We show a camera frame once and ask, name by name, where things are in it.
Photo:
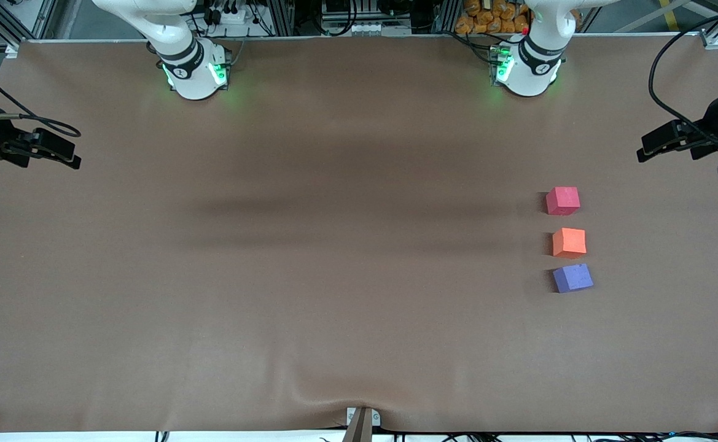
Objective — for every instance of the orange foam block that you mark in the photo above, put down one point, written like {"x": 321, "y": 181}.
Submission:
{"x": 569, "y": 241}

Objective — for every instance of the white power strip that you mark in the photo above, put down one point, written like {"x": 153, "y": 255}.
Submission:
{"x": 236, "y": 17}

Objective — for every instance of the aluminium post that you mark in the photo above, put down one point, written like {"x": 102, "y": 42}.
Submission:
{"x": 448, "y": 17}
{"x": 280, "y": 18}

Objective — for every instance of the grey metal bracket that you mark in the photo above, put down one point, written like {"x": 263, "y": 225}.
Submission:
{"x": 351, "y": 417}

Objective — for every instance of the white terminal strip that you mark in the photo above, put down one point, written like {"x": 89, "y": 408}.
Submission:
{"x": 365, "y": 28}

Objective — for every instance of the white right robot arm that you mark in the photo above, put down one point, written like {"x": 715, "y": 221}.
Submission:
{"x": 193, "y": 73}

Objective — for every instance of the purple foam block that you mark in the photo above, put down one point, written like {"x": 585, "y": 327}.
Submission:
{"x": 572, "y": 277}

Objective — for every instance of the brown table mat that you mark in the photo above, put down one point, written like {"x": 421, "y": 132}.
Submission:
{"x": 358, "y": 184}

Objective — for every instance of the green-lit circuit board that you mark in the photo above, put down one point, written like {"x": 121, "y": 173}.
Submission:
{"x": 501, "y": 64}

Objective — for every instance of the red foam block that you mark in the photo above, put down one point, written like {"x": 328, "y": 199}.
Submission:
{"x": 562, "y": 199}

